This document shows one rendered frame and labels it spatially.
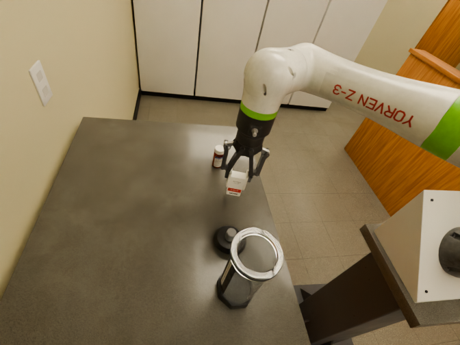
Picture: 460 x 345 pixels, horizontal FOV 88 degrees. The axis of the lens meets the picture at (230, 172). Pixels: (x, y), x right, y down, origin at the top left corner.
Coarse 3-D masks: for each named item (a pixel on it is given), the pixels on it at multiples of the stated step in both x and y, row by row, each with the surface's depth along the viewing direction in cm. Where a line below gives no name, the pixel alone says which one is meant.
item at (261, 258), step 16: (240, 240) 50; (256, 240) 53; (272, 240) 50; (240, 256) 59; (256, 256) 57; (272, 256) 50; (256, 272) 45; (272, 272) 45; (240, 288) 51; (256, 288) 51; (240, 304) 58
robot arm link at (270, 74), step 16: (272, 48) 49; (288, 48) 52; (256, 64) 48; (272, 64) 47; (288, 64) 48; (304, 64) 52; (256, 80) 49; (272, 80) 48; (288, 80) 49; (304, 80) 54; (256, 96) 51; (272, 96) 50; (256, 112) 54; (272, 112) 55
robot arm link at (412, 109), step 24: (312, 48) 55; (312, 72) 53; (336, 72) 51; (360, 72) 49; (384, 72) 48; (336, 96) 52; (360, 96) 48; (384, 96) 45; (408, 96) 43; (432, 96) 41; (456, 96) 40; (384, 120) 47; (408, 120) 43; (432, 120) 40
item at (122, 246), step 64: (128, 128) 99; (192, 128) 107; (64, 192) 74; (128, 192) 78; (192, 192) 83; (256, 192) 88; (64, 256) 61; (128, 256) 64; (192, 256) 68; (0, 320) 51; (64, 320) 53; (128, 320) 55; (192, 320) 57; (256, 320) 60
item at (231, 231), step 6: (222, 228) 71; (228, 228) 72; (234, 228) 72; (216, 234) 70; (222, 234) 70; (228, 234) 67; (234, 234) 67; (216, 240) 69; (222, 240) 69; (228, 240) 69; (216, 246) 68; (222, 246) 67; (228, 246) 68; (222, 252) 68; (228, 252) 67
